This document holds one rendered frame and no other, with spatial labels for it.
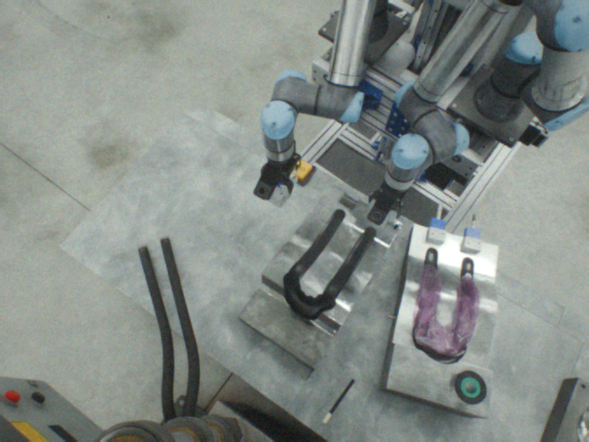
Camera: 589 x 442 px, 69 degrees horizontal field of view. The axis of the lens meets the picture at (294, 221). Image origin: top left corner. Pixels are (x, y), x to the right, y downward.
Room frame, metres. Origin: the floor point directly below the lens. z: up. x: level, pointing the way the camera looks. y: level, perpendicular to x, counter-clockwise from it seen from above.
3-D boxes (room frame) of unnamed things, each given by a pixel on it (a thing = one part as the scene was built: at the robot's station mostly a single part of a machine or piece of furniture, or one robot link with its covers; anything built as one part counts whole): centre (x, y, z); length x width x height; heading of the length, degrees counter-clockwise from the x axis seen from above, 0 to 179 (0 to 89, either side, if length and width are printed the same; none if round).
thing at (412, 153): (0.55, -0.28, 1.20); 0.09 x 0.08 x 0.11; 114
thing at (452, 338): (0.25, -0.42, 0.90); 0.26 x 0.18 x 0.08; 163
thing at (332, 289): (0.38, -0.10, 0.92); 0.35 x 0.16 x 0.09; 146
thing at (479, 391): (0.05, -0.44, 0.93); 0.08 x 0.08 x 0.04
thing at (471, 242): (0.50, -0.55, 0.86); 0.13 x 0.05 x 0.05; 163
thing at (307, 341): (0.38, -0.08, 0.87); 0.50 x 0.26 x 0.14; 146
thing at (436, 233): (0.53, -0.45, 0.86); 0.13 x 0.05 x 0.05; 163
